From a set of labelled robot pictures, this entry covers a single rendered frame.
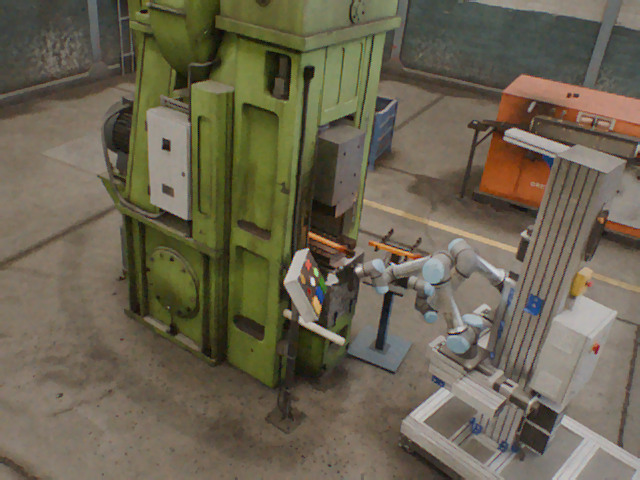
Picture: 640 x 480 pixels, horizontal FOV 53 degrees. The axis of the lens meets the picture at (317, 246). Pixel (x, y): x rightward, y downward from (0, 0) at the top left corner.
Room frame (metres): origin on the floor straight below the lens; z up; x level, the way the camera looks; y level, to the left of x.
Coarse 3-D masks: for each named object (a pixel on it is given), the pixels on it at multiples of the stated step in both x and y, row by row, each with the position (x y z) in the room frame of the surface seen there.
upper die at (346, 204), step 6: (348, 198) 3.53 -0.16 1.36; (312, 204) 3.51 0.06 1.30; (318, 204) 3.49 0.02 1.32; (324, 204) 3.47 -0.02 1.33; (336, 204) 3.42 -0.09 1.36; (342, 204) 3.48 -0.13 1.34; (348, 204) 3.54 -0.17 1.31; (318, 210) 3.49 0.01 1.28; (324, 210) 3.46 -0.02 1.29; (330, 210) 3.44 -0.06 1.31; (336, 210) 3.43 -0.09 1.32; (342, 210) 3.49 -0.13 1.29; (336, 216) 3.43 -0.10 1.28
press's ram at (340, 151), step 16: (336, 128) 3.62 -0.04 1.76; (352, 128) 3.65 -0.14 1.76; (320, 144) 3.44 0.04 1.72; (336, 144) 3.39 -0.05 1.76; (352, 144) 3.50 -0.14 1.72; (320, 160) 3.44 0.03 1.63; (336, 160) 3.38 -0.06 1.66; (352, 160) 3.52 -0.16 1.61; (320, 176) 3.43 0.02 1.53; (336, 176) 3.39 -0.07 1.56; (352, 176) 3.55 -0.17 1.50; (320, 192) 3.43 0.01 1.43; (336, 192) 3.40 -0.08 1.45; (352, 192) 3.57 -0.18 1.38
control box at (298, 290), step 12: (300, 252) 3.13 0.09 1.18; (300, 264) 2.97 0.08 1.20; (312, 264) 3.09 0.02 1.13; (288, 276) 2.88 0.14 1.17; (300, 276) 2.87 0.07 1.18; (312, 276) 3.01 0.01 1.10; (288, 288) 2.82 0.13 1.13; (300, 288) 2.81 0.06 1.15; (312, 288) 2.93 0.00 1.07; (300, 300) 2.81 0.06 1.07; (312, 300) 2.86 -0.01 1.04; (300, 312) 2.81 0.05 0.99; (312, 312) 2.80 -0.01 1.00
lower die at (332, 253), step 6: (318, 234) 3.69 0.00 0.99; (312, 240) 3.60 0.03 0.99; (318, 240) 3.59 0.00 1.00; (330, 240) 3.63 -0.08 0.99; (324, 246) 3.54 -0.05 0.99; (330, 246) 3.54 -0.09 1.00; (312, 252) 3.49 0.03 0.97; (318, 252) 3.48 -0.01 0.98; (324, 252) 3.48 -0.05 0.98; (330, 252) 3.48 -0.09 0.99; (336, 252) 3.49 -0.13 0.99; (318, 258) 3.47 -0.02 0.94; (324, 258) 3.44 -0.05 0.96; (330, 258) 3.43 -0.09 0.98; (336, 258) 3.49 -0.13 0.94
